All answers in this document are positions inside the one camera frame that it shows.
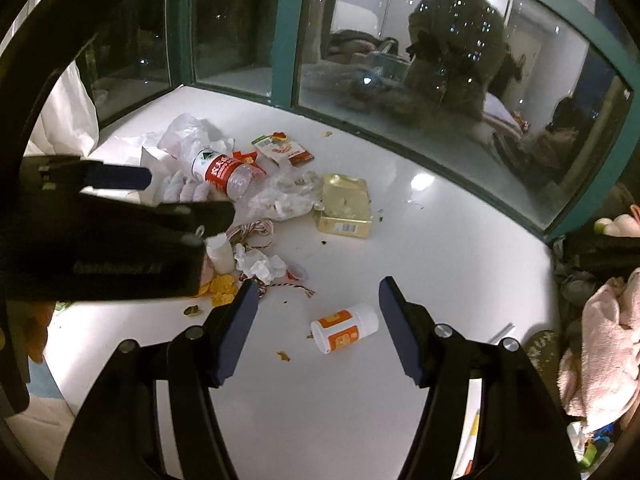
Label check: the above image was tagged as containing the crumpled white tissue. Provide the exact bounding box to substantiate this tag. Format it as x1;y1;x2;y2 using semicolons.
234;242;287;283

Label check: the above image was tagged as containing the white patterned cloth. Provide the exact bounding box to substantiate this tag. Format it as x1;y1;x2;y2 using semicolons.
567;420;618;471

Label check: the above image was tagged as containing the white orange-label pill bottle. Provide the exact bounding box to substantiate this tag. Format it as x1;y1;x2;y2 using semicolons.
310;304;379;356

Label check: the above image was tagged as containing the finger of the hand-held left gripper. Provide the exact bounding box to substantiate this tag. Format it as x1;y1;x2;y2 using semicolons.
150;200;237;242
39;157;153;193

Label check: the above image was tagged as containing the black bin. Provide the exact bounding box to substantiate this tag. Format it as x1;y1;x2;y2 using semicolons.
0;0;191;418

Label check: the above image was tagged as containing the teal window frame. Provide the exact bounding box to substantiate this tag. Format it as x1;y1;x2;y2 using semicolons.
167;0;636;241

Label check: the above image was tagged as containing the red and orange snack packet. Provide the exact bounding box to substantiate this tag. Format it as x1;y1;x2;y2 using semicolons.
250;131;316;167

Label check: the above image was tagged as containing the white plastic bag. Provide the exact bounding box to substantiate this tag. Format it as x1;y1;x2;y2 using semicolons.
97;112;236;201

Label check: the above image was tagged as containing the orange peel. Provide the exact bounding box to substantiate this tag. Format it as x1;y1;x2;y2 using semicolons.
197;272;238;308

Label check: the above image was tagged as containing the plush toy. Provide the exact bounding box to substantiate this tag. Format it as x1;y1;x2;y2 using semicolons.
592;202;640;238

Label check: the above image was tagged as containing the white curtain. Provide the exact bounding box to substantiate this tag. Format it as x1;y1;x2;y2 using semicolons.
25;60;101;158

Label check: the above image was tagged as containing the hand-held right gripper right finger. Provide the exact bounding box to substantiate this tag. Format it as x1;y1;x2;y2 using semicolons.
378;276;581;480

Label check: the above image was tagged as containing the small white bottle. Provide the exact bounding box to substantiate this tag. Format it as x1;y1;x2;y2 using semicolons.
205;232;236;275

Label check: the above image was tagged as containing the white pen with yellow clip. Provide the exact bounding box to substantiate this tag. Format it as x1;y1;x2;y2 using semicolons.
462;400;483;478

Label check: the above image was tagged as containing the pale pink plastic packet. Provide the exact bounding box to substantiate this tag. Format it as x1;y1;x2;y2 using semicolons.
155;170;211;205

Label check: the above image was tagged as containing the person's left hand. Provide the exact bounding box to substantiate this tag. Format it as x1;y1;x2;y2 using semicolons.
22;302;55;365

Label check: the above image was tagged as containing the red-label plastic water bottle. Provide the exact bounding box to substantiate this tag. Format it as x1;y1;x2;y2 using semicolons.
190;147;266;202

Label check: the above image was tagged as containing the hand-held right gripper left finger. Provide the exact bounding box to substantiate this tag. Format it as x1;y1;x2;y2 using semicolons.
55;280;260;480

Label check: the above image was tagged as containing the dark clothes pile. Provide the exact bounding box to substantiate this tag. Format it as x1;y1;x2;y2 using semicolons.
550;232;640;311

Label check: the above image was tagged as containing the pink towel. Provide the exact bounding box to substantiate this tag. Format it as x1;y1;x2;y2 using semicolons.
557;267;640;433

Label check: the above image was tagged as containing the yellow box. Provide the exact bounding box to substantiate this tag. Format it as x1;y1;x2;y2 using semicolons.
313;172;375;237

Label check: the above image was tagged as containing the red and white string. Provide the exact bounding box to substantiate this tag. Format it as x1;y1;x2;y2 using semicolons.
225;219;317;301

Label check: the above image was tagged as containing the camouflage cloth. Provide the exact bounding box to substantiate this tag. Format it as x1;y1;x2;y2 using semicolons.
522;330;563;376

